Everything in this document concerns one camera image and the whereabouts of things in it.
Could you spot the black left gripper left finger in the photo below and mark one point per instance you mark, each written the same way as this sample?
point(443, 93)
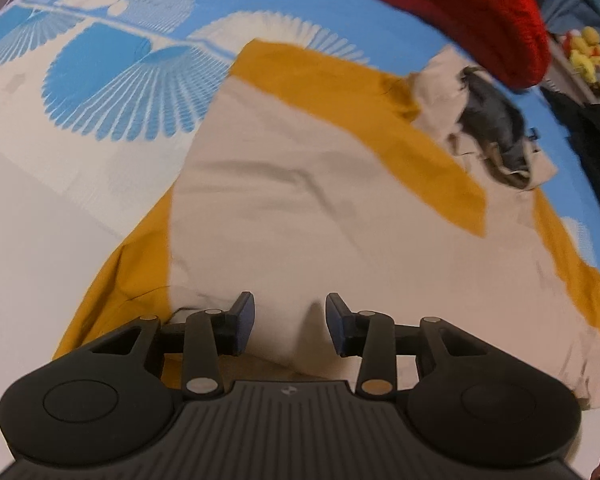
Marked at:
point(117, 394)

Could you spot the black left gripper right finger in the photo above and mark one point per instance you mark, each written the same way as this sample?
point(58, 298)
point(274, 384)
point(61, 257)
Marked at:
point(462, 397)

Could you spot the beige and mustard hooded jacket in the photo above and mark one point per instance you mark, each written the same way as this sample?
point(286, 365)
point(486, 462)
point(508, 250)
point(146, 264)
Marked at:
point(312, 175)

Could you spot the black clothes pile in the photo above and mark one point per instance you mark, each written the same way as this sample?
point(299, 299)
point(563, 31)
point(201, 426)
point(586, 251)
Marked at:
point(583, 124)

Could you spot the blue and white bedsheet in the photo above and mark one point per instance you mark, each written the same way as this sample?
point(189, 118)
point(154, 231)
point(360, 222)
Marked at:
point(100, 101)

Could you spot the yellow plush toys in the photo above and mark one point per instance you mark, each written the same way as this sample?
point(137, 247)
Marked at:
point(582, 48)

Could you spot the red folded blanket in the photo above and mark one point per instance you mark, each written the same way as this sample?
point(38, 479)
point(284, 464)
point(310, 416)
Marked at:
point(506, 37)

